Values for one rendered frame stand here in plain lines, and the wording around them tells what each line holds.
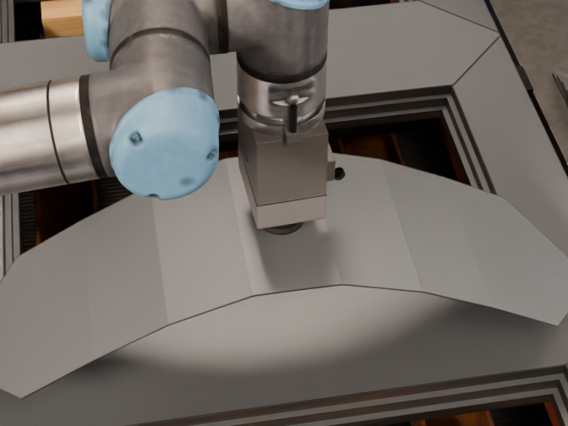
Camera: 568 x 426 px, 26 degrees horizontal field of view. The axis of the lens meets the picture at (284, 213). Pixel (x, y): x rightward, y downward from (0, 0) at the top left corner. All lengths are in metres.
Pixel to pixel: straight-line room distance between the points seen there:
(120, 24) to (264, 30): 0.11
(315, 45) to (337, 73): 0.59
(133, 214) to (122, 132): 0.38
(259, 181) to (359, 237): 0.14
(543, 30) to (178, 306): 0.91
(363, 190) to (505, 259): 0.16
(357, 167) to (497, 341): 0.23
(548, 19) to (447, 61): 0.31
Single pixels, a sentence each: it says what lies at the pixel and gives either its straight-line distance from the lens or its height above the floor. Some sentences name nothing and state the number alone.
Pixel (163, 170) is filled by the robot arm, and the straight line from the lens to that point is 0.85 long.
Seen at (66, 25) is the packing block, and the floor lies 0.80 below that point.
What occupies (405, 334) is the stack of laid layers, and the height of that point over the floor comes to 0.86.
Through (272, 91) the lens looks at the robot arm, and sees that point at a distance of 1.00.
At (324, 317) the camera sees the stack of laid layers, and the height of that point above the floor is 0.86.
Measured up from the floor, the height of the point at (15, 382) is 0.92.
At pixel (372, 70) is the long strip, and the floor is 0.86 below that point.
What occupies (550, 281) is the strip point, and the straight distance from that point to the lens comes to 1.28.
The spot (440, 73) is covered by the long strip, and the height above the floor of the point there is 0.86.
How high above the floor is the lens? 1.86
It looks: 46 degrees down
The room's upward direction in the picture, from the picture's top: straight up
